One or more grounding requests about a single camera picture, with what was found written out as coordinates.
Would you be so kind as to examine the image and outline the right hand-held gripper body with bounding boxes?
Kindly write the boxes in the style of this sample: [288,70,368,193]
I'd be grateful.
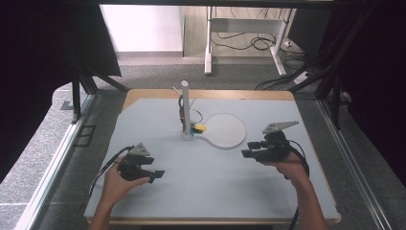
[254,120,300,163]

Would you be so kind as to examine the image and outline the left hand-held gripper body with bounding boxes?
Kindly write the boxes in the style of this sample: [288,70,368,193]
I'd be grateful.
[117,142,156,182]

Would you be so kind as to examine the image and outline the white key stand round base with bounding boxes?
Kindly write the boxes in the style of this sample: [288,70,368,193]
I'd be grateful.
[171,80,248,150]

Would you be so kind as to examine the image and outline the key ring with coloured tags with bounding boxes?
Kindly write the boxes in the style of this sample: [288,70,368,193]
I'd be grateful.
[190,107,208,135]

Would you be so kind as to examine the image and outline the person's left hand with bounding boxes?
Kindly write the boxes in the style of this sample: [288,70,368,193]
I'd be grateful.
[101,158,151,206]

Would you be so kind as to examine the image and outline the person's right hand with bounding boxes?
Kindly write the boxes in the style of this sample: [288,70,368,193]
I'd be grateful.
[260,150,309,190]

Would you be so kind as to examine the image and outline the light grey table mat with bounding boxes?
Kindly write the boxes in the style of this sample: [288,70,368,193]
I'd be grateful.
[83,98,340,222]

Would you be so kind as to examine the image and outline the white power strip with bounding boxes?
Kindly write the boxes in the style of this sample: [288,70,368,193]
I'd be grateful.
[292,71,312,85]

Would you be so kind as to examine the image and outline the black metal stand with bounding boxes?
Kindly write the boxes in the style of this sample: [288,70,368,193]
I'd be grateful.
[70,47,130,125]
[255,9,353,130]

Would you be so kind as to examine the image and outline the black curtain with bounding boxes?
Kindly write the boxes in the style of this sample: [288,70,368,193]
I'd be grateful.
[319,0,406,188]
[0,0,123,185]

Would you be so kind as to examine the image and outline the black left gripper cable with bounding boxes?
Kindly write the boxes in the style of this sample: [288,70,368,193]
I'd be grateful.
[88,145,134,197]

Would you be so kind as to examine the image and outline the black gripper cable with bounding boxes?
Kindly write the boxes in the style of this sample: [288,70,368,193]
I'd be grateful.
[88,145,134,197]
[282,139,311,230]

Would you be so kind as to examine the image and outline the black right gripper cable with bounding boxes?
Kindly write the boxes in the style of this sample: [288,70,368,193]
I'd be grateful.
[282,139,311,230]

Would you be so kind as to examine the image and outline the aluminium rail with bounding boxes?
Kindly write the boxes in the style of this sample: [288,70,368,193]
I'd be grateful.
[12,93,99,230]
[316,98,395,230]

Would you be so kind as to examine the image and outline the black floor cables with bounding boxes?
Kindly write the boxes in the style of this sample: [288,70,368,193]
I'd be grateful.
[211,8,309,62]

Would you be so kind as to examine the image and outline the white desk frame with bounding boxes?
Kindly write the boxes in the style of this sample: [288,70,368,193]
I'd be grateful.
[204,6,295,77]

